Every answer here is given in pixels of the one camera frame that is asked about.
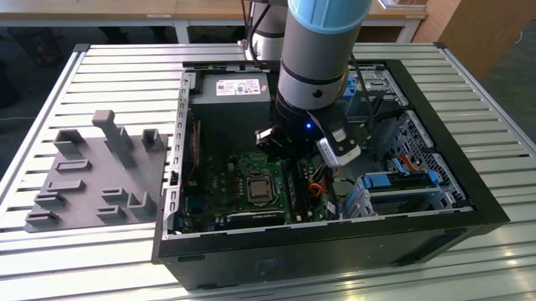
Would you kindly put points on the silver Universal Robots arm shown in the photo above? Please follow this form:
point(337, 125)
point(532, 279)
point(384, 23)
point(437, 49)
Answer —
point(318, 56)

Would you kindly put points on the installed RAM stick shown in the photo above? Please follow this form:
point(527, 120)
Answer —
point(305, 188)

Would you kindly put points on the grey power supply unit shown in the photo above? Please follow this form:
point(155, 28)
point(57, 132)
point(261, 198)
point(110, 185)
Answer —
point(226, 125)

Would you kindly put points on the silver CPU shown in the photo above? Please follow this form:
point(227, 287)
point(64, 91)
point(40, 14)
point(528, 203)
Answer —
point(259, 189)

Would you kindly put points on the tall blue disk carrier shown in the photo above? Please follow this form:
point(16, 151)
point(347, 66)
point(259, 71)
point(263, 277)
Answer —
point(350, 91)

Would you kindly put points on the green motherboard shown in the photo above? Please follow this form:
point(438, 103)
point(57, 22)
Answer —
point(218, 188)

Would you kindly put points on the wide blue disk carrier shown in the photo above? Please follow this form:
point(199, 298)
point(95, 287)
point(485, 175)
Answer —
point(374, 182)

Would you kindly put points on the black graphics card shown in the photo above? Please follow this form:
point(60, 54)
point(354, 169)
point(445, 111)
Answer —
point(255, 218)

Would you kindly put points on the metal drive cage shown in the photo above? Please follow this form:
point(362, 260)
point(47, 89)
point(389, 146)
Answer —
point(386, 91)

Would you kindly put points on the black open PC case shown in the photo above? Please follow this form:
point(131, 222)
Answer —
point(293, 260)

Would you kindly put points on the grey parts rack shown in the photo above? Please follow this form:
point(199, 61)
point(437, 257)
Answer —
point(96, 175)

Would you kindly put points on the white framed board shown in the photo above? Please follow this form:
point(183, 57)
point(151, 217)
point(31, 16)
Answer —
point(386, 3)

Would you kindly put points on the wooden cabinet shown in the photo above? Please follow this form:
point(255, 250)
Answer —
point(481, 31)

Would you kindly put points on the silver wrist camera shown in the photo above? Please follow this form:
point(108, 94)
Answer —
point(341, 147)

